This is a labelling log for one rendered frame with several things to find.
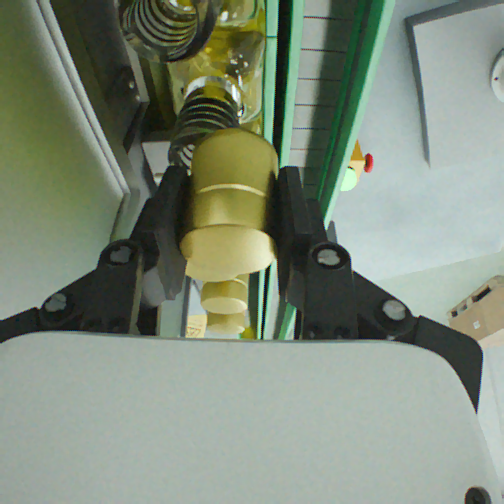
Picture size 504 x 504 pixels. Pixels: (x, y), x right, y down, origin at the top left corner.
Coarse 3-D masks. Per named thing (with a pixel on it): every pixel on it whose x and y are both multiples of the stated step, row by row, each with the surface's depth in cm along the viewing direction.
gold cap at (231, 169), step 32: (192, 160) 11; (224, 160) 10; (256, 160) 10; (192, 192) 10; (224, 192) 9; (256, 192) 10; (192, 224) 9; (224, 224) 9; (256, 224) 9; (192, 256) 10; (224, 256) 10; (256, 256) 10
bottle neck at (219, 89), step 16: (208, 80) 13; (224, 80) 14; (192, 96) 13; (208, 96) 13; (224, 96) 13; (192, 112) 12; (208, 112) 12; (224, 112) 12; (176, 128) 12; (192, 128) 11; (208, 128) 11; (224, 128) 12; (176, 144) 11; (192, 144) 14; (176, 160) 12
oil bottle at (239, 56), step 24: (264, 24) 15; (216, 48) 13; (240, 48) 13; (264, 48) 14; (168, 72) 14; (192, 72) 14; (216, 72) 14; (240, 72) 14; (264, 72) 15; (240, 96) 15; (264, 96) 17; (240, 120) 16
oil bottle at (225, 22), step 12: (180, 0) 12; (228, 0) 11; (240, 0) 11; (252, 0) 11; (228, 12) 11; (240, 12) 11; (252, 12) 12; (216, 24) 12; (228, 24) 12; (240, 24) 12
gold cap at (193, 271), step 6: (192, 264) 16; (186, 270) 16; (192, 270) 16; (198, 270) 16; (204, 270) 16; (192, 276) 17; (198, 276) 17; (204, 276) 17; (210, 276) 17; (216, 276) 17; (222, 276) 17; (228, 276) 17; (234, 276) 17
